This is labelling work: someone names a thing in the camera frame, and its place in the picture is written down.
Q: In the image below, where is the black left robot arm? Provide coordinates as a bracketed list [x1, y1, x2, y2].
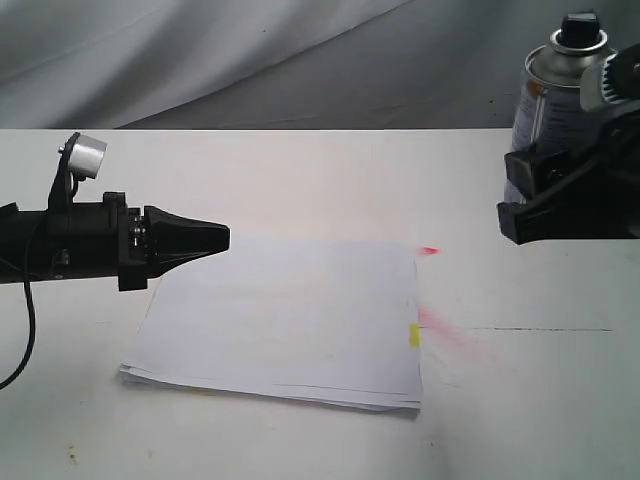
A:
[1, 192, 230, 291]

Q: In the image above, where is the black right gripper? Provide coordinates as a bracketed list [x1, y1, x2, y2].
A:
[496, 110, 639, 245]

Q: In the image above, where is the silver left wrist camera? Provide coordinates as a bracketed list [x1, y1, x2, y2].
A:
[58, 132, 107, 181]

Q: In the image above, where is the white paper stack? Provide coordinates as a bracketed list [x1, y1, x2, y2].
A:
[120, 233, 423, 410]

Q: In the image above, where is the silver spray paint can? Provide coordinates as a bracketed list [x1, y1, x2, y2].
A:
[511, 10, 615, 170]

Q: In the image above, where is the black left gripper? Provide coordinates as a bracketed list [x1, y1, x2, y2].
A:
[47, 192, 231, 292]

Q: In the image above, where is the grey backdrop cloth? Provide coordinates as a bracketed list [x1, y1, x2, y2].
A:
[1, 1, 639, 129]

